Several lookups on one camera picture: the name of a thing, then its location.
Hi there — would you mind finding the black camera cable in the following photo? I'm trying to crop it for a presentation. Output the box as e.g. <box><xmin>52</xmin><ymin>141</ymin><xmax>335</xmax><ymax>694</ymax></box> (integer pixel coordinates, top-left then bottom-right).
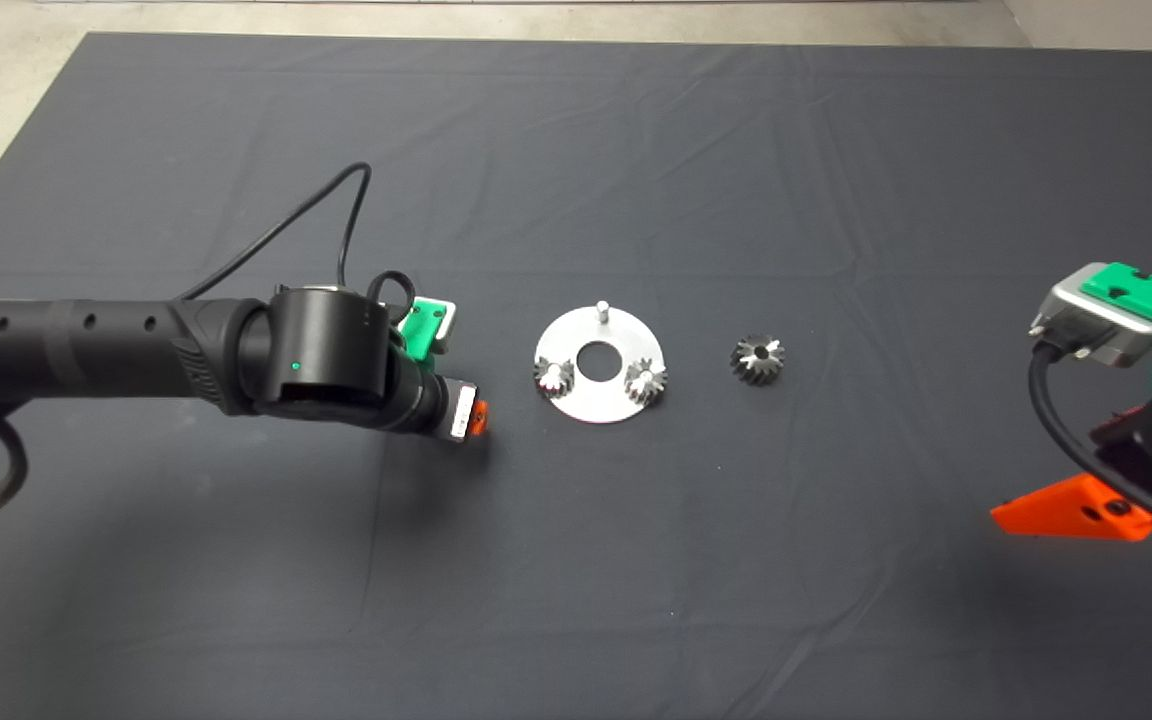
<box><xmin>1028</xmin><ymin>338</ymin><xmax>1152</xmax><ymax>547</ymax></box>
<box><xmin>179</xmin><ymin>162</ymin><xmax>419</xmax><ymax>326</ymax></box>

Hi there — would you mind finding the right silver camera box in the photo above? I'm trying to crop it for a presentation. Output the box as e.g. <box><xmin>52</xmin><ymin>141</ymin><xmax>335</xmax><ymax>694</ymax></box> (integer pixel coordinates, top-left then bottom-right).
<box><xmin>1029</xmin><ymin>263</ymin><xmax>1152</xmax><ymax>369</ymax></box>

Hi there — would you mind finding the left green camera mount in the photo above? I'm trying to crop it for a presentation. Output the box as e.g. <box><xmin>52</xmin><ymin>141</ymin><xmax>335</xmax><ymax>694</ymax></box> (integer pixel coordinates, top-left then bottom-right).
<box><xmin>399</xmin><ymin>298</ymin><xmax>449</xmax><ymax>363</ymax></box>

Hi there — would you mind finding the left black camera cable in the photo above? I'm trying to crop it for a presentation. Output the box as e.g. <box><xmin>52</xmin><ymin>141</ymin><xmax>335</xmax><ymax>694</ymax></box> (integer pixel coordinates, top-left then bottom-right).
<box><xmin>179</xmin><ymin>162</ymin><xmax>419</xmax><ymax>326</ymax></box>

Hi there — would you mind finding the small steel gear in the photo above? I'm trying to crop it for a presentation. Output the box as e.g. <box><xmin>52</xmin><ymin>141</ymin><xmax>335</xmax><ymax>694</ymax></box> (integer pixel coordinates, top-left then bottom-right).
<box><xmin>624</xmin><ymin>358</ymin><xmax>669</xmax><ymax>408</ymax></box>
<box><xmin>533</xmin><ymin>358</ymin><xmax>577</xmax><ymax>399</ymax></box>

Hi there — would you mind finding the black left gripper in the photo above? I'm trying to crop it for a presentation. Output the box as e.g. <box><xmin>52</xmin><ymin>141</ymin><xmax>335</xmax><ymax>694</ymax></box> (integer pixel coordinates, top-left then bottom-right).
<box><xmin>434</xmin><ymin>377</ymin><xmax>490</xmax><ymax>443</ymax></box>

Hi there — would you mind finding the silver camera box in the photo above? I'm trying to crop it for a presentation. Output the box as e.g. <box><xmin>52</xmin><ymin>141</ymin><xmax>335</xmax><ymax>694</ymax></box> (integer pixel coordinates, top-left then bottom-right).
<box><xmin>1029</xmin><ymin>263</ymin><xmax>1152</xmax><ymax>369</ymax></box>
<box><xmin>414</xmin><ymin>297</ymin><xmax>460</xmax><ymax>353</ymax></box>

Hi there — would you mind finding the large steel gear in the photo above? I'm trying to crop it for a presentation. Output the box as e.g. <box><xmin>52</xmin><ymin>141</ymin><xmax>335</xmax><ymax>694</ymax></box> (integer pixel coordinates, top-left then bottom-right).
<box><xmin>731</xmin><ymin>335</ymin><xmax>787</xmax><ymax>388</ymax></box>

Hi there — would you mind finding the round metal plate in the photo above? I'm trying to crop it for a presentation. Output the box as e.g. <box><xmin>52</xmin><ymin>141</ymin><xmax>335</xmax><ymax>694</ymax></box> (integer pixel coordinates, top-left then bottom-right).
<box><xmin>533</xmin><ymin>298</ymin><xmax>664</xmax><ymax>425</ymax></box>

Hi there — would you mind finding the left silver camera box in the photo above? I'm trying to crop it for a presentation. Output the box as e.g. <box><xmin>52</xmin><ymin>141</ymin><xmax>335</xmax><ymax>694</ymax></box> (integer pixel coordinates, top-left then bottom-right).
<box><xmin>414</xmin><ymin>297</ymin><xmax>460</xmax><ymax>353</ymax></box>

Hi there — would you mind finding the dark grey table cloth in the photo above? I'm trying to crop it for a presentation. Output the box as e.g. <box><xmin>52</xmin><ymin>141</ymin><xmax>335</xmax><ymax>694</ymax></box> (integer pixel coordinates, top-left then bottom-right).
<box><xmin>0</xmin><ymin>30</ymin><xmax>1152</xmax><ymax>720</ymax></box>

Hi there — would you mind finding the right black camera cable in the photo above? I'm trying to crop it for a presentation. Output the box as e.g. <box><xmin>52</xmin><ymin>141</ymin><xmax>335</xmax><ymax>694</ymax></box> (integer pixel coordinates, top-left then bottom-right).
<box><xmin>1028</xmin><ymin>338</ymin><xmax>1152</xmax><ymax>547</ymax></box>

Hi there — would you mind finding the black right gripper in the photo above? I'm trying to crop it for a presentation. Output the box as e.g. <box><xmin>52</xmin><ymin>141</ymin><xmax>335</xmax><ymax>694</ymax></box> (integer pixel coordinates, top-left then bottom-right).
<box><xmin>991</xmin><ymin>395</ymin><xmax>1152</xmax><ymax>542</ymax></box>

